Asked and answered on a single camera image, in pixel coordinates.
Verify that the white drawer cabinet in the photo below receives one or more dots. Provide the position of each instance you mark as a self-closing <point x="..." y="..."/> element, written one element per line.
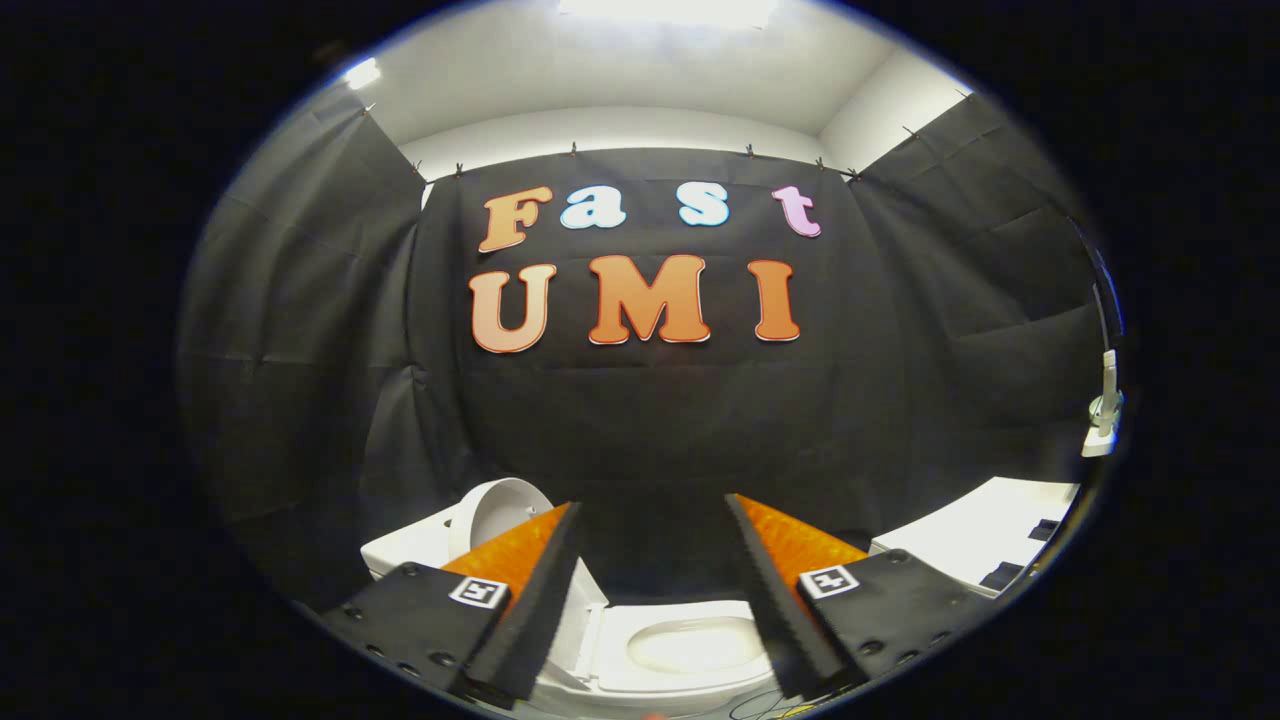
<point x="960" y="535"/>

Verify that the white bottle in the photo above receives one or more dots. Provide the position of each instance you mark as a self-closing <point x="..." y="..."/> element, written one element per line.
<point x="1109" y="390"/>

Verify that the black backdrop cloth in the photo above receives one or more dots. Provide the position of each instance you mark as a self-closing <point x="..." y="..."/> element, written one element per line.
<point x="650" y="420"/>

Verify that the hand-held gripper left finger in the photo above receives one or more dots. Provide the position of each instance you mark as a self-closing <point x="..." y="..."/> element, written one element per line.
<point x="535" y="620"/>

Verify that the white wall shelf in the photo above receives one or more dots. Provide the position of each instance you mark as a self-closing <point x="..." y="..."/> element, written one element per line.
<point x="1098" y="445"/>

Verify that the dark flat object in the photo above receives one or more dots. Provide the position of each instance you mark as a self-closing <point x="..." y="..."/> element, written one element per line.
<point x="1002" y="575"/>
<point x="1043" y="530"/>

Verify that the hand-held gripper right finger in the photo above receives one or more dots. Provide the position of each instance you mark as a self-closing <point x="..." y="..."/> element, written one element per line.
<point x="785" y="630"/>

